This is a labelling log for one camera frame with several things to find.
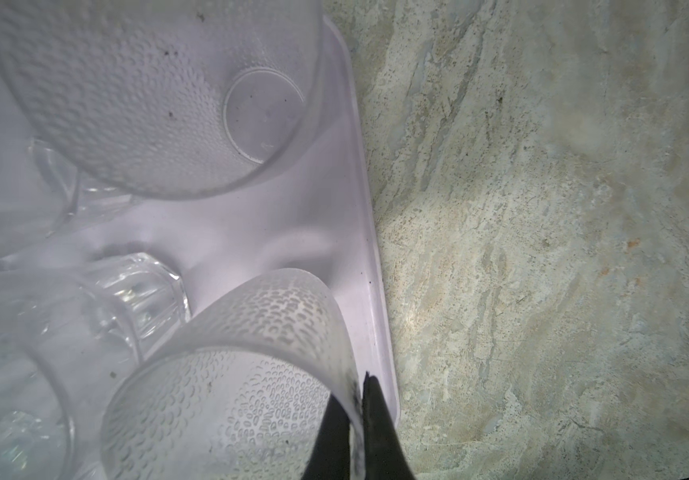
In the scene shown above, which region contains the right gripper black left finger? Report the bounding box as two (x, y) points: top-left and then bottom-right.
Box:
(302, 395), (350, 480)

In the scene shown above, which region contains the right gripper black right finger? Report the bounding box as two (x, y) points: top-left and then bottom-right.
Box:
(362, 373), (415, 480)

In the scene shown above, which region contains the frosted clear cup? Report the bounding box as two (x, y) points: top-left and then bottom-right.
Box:
(100, 268), (365, 479)

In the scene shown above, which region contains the clear glass cup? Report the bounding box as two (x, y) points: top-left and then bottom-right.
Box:
(0, 253), (190, 479)
(0, 140), (140, 258)
(0, 1), (324, 200)

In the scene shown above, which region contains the lilac plastic tray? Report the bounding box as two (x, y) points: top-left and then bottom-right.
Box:
(4, 23), (399, 419)

